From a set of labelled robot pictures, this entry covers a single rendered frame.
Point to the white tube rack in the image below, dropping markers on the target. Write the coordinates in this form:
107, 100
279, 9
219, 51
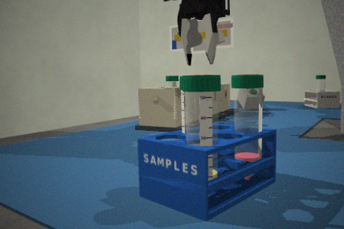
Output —
328, 99

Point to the blue bench mat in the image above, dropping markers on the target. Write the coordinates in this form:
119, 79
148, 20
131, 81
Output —
89, 180

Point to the blue tube rack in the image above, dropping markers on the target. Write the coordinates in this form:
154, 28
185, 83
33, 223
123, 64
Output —
175, 175

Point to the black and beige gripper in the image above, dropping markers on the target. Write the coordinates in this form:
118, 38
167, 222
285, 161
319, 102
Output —
209, 11

